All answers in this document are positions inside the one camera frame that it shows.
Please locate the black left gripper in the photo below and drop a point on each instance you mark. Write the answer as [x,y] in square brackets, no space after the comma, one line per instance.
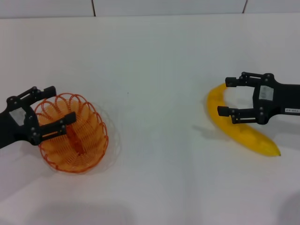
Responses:
[20,127]

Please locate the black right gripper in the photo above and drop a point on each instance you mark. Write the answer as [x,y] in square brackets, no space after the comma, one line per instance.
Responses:
[283,98]

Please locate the yellow banana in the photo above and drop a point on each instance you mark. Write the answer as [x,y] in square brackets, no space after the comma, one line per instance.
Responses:
[246,138]

